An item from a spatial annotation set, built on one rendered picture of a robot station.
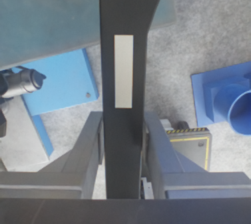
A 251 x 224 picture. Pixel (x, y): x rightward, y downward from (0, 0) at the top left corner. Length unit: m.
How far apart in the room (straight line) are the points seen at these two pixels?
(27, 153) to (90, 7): 1.42
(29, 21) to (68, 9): 0.05
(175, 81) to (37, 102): 1.02
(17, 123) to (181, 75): 1.26
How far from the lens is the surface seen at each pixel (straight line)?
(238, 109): 1.49
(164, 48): 1.34
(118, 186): 0.17
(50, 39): 0.27
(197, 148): 1.27
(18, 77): 0.92
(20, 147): 1.59
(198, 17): 1.42
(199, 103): 1.49
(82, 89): 1.26
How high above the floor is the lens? 1.31
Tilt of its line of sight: 73 degrees down
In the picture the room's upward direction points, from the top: 178 degrees clockwise
